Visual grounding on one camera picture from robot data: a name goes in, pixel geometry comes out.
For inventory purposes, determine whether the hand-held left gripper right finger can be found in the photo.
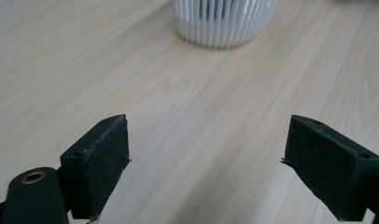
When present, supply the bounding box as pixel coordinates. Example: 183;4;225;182
280;114;379;222

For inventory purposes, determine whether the white plastic slatted basket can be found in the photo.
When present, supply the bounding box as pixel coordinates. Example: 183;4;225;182
173;0;279;49

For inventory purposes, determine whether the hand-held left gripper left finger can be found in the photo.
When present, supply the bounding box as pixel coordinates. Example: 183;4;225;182
59;113;131;220

